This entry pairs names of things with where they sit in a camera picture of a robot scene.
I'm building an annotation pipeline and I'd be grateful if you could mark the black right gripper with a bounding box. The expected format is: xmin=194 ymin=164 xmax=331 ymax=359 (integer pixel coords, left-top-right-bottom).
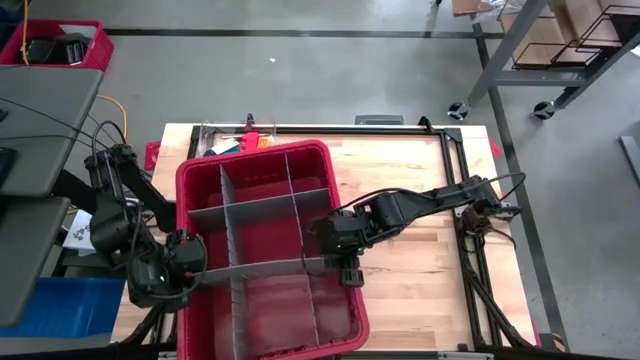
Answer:
xmin=312 ymin=207 xmax=369 ymax=289

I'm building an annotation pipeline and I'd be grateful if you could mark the large red plastic bin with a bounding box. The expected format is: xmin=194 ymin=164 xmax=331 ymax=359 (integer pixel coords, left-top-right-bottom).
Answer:
xmin=174 ymin=138 xmax=371 ymax=360

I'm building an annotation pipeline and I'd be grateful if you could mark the white block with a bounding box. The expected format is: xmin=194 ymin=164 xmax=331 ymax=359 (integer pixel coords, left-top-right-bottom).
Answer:
xmin=212 ymin=139 xmax=241 ymax=156

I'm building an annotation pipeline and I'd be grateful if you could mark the clear plastic bag with items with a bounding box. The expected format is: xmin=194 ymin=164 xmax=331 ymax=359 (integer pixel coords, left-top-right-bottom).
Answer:
xmin=199 ymin=122 xmax=277 ymax=159

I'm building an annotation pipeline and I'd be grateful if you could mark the black floor stand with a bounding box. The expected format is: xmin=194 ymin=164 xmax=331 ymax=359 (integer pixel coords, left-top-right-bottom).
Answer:
xmin=49 ymin=244 xmax=131 ymax=281

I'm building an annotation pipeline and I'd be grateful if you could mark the white paper with logo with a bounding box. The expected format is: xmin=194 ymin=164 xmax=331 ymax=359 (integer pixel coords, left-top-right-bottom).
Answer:
xmin=62 ymin=209 xmax=96 ymax=251

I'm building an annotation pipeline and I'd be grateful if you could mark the black desk support bar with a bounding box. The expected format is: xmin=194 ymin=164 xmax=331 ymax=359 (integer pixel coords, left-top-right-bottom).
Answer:
xmin=52 ymin=168 xmax=101 ymax=216

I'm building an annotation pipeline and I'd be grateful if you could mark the blue plastic bin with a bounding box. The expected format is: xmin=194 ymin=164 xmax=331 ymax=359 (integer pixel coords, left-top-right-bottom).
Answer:
xmin=0 ymin=277 xmax=126 ymax=339

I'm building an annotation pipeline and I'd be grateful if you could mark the grey desk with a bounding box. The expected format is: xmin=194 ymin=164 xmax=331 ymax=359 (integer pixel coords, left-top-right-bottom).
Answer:
xmin=0 ymin=64 xmax=105 ymax=329

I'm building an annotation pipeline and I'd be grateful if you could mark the black caster wheel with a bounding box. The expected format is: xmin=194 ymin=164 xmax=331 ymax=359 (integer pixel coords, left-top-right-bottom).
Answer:
xmin=532 ymin=99 xmax=557 ymax=121
xmin=447 ymin=101 xmax=472 ymax=122

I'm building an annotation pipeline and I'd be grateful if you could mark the black device on desk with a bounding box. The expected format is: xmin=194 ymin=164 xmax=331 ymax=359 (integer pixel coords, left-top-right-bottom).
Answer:
xmin=0 ymin=146 xmax=18 ymax=189

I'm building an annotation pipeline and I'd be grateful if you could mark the small red basket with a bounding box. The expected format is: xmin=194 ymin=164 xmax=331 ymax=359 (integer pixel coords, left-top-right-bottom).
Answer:
xmin=0 ymin=18 xmax=115 ymax=74

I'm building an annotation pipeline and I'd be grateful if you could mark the black device in basket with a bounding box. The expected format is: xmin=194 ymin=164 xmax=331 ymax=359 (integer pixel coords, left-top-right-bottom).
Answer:
xmin=25 ymin=32 xmax=92 ymax=66

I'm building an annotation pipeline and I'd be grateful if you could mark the white paper sheet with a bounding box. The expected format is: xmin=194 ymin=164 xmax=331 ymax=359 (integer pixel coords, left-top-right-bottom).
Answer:
xmin=58 ymin=23 xmax=98 ymax=40

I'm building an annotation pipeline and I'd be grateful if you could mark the grey metal cart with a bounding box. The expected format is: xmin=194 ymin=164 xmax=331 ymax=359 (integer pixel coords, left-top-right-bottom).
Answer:
xmin=467 ymin=0 xmax=640 ymax=110

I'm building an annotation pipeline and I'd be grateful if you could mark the small cardboard box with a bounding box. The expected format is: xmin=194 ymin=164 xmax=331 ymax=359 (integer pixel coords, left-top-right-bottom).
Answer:
xmin=451 ymin=0 xmax=497 ymax=16

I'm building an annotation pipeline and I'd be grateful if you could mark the grey metal bar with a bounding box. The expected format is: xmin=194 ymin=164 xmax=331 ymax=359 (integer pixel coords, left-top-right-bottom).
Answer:
xmin=618 ymin=134 xmax=640 ymax=189

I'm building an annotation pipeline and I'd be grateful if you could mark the large cardboard box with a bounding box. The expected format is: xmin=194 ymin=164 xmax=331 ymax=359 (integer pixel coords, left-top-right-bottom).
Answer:
xmin=499 ymin=0 xmax=626 ymax=66

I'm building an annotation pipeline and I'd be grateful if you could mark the black aluminium frame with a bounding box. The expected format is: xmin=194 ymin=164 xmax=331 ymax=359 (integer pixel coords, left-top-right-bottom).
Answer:
xmin=117 ymin=115 xmax=540 ymax=351

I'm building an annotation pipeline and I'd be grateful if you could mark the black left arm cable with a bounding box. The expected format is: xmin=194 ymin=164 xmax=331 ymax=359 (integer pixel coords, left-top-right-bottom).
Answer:
xmin=91 ymin=119 xmax=129 ymax=167

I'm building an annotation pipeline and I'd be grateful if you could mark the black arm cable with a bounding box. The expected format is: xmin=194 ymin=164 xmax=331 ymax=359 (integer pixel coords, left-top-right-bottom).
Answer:
xmin=91 ymin=119 xmax=129 ymax=167
xmin=339 ymin=171 xmax=527 ymax=214

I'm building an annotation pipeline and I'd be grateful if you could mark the grey mount plate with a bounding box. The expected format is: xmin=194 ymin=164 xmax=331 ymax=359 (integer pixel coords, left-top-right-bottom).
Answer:
xmin=353 ymin=114 xmax=405 ymax=126

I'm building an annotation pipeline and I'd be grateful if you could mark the yellow cable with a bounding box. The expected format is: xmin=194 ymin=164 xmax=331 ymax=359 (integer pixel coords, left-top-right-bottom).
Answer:
xmin=18 ymin=0 xmax=31 ymax=66
xmin=96 ymin=93 xmax=129 ymax=141

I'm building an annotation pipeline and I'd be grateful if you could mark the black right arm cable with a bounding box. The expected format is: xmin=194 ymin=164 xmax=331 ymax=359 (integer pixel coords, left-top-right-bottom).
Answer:
xmin=339 ymin=171 xmax=527 ymax=214

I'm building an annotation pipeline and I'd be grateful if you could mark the thin black desk cable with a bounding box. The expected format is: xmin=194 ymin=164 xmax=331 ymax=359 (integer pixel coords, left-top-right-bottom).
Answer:
xmin=0 ymin=97 xmax=116 ymax=151

